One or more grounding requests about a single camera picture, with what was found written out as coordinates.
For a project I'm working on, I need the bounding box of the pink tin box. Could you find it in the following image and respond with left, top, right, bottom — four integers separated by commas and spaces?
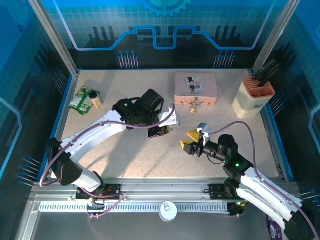
174, 72, 219, 106

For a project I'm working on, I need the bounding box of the small bottle black cap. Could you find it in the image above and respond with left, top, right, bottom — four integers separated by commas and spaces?
88, 91, 103, 110

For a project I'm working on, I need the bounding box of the cream orange knife block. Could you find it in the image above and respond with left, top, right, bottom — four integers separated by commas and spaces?
232, 76, 276, 120

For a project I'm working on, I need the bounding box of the green snack packet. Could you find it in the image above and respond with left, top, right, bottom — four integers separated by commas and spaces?
68, 85, 101, 116

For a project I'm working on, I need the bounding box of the white round lid lock icon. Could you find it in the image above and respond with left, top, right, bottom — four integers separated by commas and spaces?
158, 201, 178, 223

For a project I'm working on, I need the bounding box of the purple snack bag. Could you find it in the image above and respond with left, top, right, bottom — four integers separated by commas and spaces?
266, 216, 285, 240

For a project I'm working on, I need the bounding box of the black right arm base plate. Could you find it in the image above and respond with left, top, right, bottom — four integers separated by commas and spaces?
208, 183, 241, 201

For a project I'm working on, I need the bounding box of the aluminium front rail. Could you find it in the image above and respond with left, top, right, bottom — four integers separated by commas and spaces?
29, 177, 305, 201

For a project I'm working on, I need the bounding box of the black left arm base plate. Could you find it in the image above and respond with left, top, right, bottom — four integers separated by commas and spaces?
75, 183, 123, 201

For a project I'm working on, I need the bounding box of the white slotted cable duct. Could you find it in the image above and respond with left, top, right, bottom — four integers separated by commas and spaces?
38, 201, 231, 214

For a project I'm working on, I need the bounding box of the black handled knife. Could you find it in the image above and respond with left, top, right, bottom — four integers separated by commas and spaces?
257, 63, 283, 87
252, 58, 277, 80

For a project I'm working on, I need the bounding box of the aluminium frame post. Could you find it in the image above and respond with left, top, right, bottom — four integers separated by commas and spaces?
251, 0, 302, 73
27, 0, 80, 77

